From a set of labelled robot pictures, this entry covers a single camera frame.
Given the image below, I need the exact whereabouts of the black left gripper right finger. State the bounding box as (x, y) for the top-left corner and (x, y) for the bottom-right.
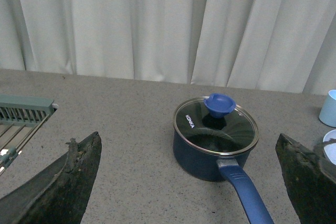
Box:
(276, 133), (335, 223)

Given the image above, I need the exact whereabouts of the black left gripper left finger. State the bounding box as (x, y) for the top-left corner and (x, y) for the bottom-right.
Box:
(1, 132), (102, 223)

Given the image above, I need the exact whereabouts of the glass lid with blue knob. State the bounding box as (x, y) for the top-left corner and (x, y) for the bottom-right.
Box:
(174, 93), (259, 155)

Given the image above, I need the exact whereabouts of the light blue plate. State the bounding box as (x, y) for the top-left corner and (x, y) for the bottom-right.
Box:
(323, 130), (336, 165)

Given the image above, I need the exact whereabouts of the light blue cup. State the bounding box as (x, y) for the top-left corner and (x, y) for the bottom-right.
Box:
(319, 90), (336, 127)

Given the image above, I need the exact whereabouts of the green dish rack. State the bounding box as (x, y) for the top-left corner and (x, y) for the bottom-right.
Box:
(1, 94), (58, 173)

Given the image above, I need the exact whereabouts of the dark blue saucepan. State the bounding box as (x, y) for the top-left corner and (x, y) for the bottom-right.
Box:
(173, 129), (273, 223)

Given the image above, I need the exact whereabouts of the white curtain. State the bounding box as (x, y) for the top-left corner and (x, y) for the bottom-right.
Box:
(1, 0), (335, 95)

